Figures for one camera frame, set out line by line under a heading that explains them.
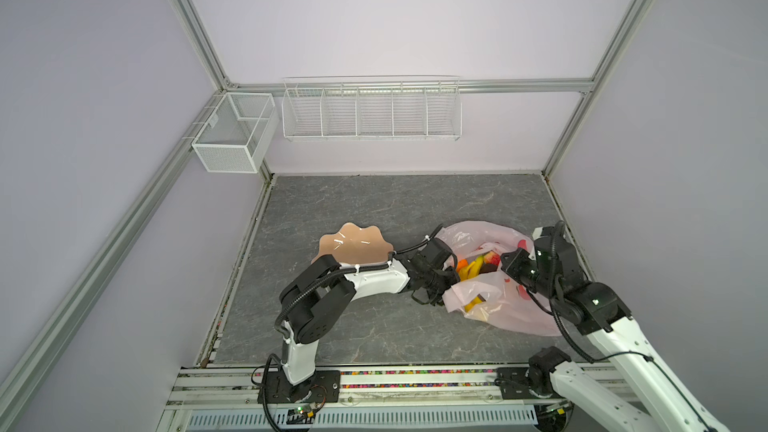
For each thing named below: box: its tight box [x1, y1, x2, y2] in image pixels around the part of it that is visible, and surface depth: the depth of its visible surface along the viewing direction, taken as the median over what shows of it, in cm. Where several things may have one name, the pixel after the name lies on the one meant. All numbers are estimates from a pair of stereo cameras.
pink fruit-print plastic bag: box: [436, 220, 562, 336], surface depth 74 cm
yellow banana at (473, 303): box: [463, 293, 486, 313], surface depth 66 cm
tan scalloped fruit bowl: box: [312, 222, 394, 265], surface depth 100 cm
